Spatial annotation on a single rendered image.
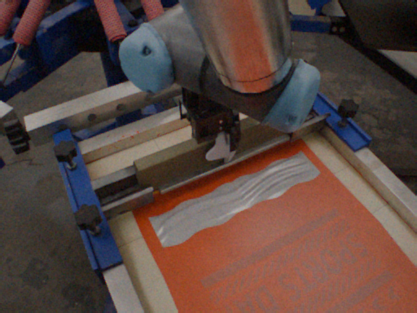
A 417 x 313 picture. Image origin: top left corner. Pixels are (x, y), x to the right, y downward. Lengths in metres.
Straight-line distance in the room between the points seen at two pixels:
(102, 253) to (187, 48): 0.37
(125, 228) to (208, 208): 0.16
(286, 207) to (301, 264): 0.12
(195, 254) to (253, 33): 0.47
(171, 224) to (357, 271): 0.34
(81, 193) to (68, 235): 1.18
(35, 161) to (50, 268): 0.70
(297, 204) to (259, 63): 0.47
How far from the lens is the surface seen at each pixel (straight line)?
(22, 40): 1.08
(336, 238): 0.69
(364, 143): 0.80
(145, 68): 0.39
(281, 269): 0.64
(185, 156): 0.64
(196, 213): 0.67
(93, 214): 0.58
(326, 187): 0.75
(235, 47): 0.26
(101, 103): 0.79
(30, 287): 1.81
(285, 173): 0.74
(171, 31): 0.40
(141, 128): 0.78
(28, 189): 2.11
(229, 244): 0.65
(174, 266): 0.63
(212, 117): 0.57
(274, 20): 0.25
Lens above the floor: 1.54
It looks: 49 degrees down
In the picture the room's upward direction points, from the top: straight up
